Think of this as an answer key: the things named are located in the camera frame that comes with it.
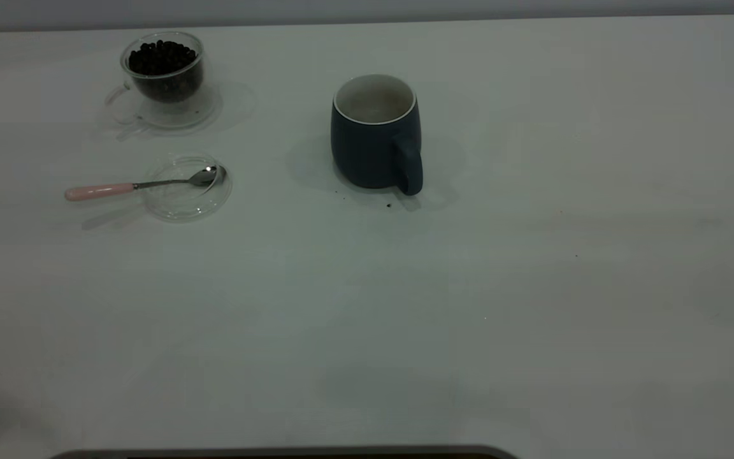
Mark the clear glass saucer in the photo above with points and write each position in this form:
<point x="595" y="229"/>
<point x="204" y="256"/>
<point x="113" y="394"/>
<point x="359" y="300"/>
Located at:
<point x="204" y="111"/>
<point x="188" y="204"/>

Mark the clear glass cup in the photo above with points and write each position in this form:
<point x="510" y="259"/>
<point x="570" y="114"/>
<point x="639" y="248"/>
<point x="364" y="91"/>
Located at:
<point x="166" y="86"/>

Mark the dark blue ceramic mug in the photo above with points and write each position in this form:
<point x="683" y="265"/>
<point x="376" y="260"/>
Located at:
<point x="364" y="156"/>

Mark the heap of coffee beans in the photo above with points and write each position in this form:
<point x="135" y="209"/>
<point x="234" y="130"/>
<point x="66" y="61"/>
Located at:
<point x="163" y="58"/>

